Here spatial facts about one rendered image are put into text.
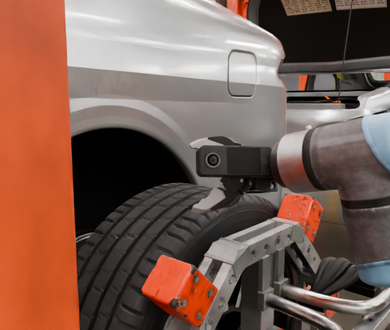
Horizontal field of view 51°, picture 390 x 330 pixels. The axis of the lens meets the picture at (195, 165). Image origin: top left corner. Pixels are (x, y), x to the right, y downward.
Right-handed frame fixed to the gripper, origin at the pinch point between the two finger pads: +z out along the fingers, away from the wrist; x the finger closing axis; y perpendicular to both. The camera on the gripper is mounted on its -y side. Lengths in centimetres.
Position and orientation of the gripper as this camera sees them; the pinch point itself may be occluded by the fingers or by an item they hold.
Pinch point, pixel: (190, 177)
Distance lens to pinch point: 74.5
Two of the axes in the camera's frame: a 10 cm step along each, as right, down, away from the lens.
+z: -6.9, 1.3, 7.1
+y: 7.2, 0.8, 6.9
